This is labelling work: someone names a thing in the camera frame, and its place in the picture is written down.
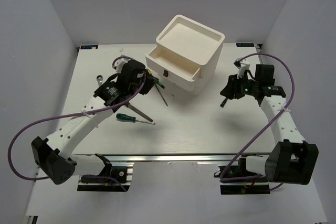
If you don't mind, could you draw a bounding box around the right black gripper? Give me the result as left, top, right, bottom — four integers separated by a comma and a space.
220, 72, 259, 100

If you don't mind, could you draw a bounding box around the precision screwdriver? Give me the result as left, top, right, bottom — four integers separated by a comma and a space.
220, 98, 228, 108
156, 81, 165, 89

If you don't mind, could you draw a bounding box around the white drawer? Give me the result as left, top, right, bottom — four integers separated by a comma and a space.
145, 46, 202, 83

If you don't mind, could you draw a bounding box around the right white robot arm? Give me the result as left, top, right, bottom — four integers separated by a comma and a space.
221, 62, 319, 185

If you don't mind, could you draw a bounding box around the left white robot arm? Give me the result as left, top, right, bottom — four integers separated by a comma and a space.
32, 60, 158, 185

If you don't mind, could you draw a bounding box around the grey metal file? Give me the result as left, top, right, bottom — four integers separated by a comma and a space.
126, 103, 154, 123

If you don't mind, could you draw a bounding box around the white drawer cabinet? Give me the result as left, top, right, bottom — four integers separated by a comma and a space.
156, 15, 225, 95

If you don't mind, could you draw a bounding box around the blue label right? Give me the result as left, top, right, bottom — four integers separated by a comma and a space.
236, 42, 255, 47

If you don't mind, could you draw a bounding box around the blue label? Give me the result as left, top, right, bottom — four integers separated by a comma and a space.
80, 45, 98, 50
236, 42, 255, 47

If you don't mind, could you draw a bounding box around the silver ratchet wrench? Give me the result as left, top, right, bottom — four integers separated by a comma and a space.
96, 75, 103, 87

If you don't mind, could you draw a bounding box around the blue label left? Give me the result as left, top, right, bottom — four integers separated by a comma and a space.
80, 45, 98, 50

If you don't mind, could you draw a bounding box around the yellow handle screwdriver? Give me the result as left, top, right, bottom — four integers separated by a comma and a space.
154, 79, 168, 106

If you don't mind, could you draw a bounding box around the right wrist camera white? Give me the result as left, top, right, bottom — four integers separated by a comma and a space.
234, 58, 250, 79

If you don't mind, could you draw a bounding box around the green handle screwdriver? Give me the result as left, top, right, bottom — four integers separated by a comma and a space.
116, 113, 155, 125

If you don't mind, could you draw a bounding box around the aluminium rail front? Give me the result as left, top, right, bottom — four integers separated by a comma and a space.
70, 153, 274, 163

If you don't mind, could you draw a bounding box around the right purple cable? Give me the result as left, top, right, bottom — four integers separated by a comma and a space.
219, 52, 295, 192

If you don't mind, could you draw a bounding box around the purple cable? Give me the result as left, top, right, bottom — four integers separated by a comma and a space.
8, 56, 148, 182
219, 52, 295, 192

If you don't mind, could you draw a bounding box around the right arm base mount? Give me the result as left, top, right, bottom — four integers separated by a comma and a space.
219, 165, 270, 195

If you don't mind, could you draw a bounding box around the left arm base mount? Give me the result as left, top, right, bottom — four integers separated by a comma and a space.
77, 162, 134, 193

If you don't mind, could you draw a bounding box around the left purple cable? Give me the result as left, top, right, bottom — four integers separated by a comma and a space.
8, 56, 148, 182

